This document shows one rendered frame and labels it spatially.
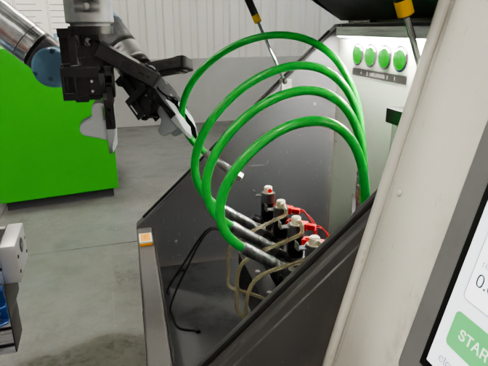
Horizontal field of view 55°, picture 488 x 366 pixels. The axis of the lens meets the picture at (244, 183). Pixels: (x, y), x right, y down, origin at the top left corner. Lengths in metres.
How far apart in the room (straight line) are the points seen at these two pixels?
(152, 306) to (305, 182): 0.59
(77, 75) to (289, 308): 0.49
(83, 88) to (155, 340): 0.43
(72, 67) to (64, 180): 3.47
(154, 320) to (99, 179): 3.46
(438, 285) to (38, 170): 3.91
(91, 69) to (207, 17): 6.75
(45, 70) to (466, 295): 0.80
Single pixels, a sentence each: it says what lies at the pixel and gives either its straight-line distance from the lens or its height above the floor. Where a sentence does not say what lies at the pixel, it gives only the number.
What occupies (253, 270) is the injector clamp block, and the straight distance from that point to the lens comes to 0.95.
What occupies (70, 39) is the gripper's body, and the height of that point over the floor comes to 1.42.
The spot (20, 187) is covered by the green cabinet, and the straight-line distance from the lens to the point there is 4.25.
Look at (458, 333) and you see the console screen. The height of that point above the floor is 1.19.
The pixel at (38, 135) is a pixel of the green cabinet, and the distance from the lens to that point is 4.15.
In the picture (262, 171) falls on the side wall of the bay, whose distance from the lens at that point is 1.24.
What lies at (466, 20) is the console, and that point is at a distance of 0.53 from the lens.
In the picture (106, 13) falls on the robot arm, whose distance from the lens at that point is 0.81.
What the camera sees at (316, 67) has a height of 1.38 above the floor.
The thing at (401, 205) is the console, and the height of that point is 1.25.
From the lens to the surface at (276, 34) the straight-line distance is 0.94.
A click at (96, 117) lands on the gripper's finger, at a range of 0.82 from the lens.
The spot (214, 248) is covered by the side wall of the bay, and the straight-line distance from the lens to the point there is 1.29.
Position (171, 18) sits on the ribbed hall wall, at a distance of 7.39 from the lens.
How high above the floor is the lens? 1.44
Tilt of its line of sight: 18 degrees down
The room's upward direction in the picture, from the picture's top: straight up
